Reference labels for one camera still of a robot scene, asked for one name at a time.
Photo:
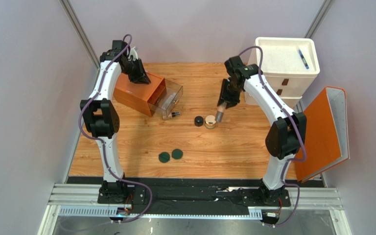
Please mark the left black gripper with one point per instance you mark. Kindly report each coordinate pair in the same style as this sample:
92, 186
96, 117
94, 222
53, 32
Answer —
143, 77

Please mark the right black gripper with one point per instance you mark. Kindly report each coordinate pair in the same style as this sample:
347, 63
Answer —
228, 92

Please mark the beige bottle grey cap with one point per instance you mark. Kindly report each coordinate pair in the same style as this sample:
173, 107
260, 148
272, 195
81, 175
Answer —
220, 111

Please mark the orange drawer box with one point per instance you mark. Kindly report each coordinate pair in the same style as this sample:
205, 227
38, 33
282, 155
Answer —
140, 97

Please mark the clear top drawer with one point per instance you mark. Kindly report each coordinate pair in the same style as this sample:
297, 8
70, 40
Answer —
166, 88

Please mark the gold lid cream jar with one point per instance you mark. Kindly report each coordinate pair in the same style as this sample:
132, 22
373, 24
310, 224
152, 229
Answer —
210, 122

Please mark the clear glitter bottle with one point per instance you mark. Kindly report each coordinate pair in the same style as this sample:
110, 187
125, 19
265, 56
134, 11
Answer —
165, 103

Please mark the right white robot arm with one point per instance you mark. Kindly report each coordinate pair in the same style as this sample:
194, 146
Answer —
288, 128

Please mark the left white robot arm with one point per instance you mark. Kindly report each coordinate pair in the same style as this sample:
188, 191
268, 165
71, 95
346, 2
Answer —
99, 120

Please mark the black round jar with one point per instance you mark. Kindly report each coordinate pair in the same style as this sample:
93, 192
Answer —
198, 121

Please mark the white three-drawer cabinet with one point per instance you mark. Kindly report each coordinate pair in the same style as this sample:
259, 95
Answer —
284, 69

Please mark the green round compact right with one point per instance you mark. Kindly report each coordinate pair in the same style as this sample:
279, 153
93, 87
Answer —
177, 154

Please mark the green round compact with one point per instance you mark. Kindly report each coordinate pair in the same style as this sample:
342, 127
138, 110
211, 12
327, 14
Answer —
177, 154
164, 157

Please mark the green round compact left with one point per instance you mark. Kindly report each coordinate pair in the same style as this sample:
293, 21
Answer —
164, 157

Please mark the blue pen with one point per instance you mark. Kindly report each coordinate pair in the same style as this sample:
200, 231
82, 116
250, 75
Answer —
303, 58

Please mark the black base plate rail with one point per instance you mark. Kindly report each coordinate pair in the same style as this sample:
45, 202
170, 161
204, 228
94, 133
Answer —
242, 196

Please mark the orange ring binder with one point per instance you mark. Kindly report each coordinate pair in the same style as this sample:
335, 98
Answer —
326, 139

